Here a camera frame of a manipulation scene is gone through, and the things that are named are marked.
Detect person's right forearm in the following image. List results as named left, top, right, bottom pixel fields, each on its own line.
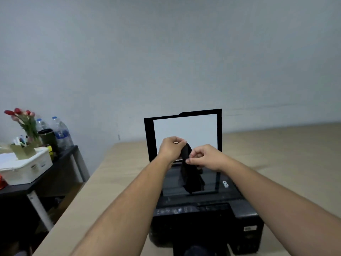
left=217, top=153, right=341, bottom=256

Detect white paper sheets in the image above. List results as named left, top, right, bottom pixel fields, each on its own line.
left=0, top=152, right=18, bottom=170

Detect black printer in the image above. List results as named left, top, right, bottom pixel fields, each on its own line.
left=149, top=162, right=265, bottom=256

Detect person's left forearm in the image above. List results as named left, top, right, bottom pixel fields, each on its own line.
left=70, top=154, right=174, bottom=256

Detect white plastic storage box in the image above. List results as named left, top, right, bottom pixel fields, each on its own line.
left=0, top=147, right=53, bottom=186

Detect small clear water bottle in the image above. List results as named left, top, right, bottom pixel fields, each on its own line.
left=36, top=118, right=49, bottom=132

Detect person's right hand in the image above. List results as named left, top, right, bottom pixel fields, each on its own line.
left=185, top=145, right=227, bottom=173

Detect dark tumbler cup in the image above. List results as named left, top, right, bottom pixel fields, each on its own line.
left=38, top=128, right=58, bottom=155

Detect person's left hand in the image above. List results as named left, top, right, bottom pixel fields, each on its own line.
left=158, top=136, right=187, bottom=169

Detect large clear water bottle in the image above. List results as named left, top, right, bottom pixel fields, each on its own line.
left=51, top=116, right=74, bottom=150

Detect green paper pen holder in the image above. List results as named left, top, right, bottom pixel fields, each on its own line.
left=10, top=143, right=37, bottom=160

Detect black side table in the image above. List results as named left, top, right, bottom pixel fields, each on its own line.
left=0, top=145, right=90, bottom=233

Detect red and pink tulip bouquet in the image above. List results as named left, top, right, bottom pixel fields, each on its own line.
left=4, top=108, right=41, bottom=146

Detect bunch of pens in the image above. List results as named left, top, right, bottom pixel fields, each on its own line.
left=13, top=135, right=28, bottom=147

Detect black cloth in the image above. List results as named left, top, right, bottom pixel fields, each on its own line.
left=178, top=142, right=205, bottom=194

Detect black scanner lid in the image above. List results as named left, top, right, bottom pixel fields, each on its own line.
left=144, top=109, right=223, bottom=165

